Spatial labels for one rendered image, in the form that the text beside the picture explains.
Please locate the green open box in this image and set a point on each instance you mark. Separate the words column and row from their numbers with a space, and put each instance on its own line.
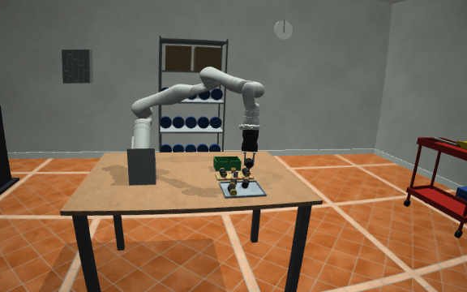
column 227, row 163

